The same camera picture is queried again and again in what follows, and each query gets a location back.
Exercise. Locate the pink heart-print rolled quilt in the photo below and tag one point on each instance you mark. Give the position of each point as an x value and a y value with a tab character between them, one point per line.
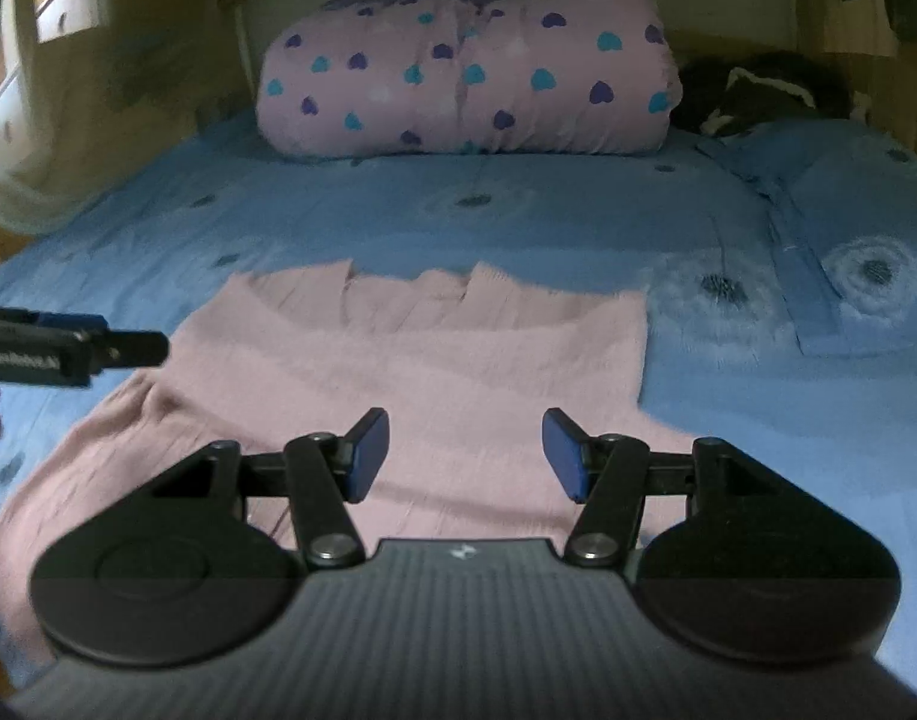
428	90

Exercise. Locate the blue dandelion-print pillow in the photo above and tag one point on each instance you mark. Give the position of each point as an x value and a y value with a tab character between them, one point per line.
863	187

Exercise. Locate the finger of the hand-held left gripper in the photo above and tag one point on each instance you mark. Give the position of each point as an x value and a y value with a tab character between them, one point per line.
140	349
61	320

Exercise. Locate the dark cloth with white trim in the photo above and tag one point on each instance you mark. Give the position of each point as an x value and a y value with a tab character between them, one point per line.
758	90

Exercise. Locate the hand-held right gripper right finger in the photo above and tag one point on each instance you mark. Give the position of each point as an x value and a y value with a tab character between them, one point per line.
563	457

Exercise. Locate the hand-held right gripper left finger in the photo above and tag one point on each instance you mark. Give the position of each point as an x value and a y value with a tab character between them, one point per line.
368	457

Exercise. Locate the pink knit cardigan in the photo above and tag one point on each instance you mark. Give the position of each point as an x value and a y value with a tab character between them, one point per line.
443	367

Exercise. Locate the light wooden dresser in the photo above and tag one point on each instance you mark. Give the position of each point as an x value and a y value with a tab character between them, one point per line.
68	7

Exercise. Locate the sheer curtain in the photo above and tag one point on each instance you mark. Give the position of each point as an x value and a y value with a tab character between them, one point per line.
128	127

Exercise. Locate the blue dandelion-print bed sheet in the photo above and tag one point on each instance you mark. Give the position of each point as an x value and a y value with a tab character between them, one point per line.
503	202

